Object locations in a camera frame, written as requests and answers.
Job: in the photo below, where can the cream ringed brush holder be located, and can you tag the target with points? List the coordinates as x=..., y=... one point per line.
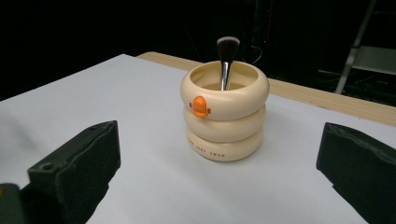
x=224, y=124

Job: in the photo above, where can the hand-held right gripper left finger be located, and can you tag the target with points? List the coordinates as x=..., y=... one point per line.
x=81, y=168

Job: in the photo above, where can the black makeup brush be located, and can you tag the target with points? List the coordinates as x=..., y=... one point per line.
x=227, y=59

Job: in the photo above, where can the white metal stand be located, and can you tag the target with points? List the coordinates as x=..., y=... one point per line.
x=370, y=59

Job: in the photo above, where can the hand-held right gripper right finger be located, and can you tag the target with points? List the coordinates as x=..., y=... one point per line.
x=358, y=168

